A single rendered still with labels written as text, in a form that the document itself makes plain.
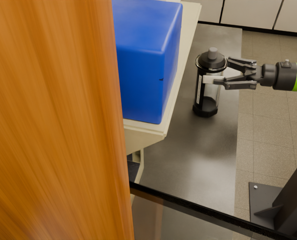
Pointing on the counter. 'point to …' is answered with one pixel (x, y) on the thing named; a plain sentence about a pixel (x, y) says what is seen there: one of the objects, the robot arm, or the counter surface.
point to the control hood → (152, 133)
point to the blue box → (146, 55)
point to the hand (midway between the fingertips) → (211, 71)
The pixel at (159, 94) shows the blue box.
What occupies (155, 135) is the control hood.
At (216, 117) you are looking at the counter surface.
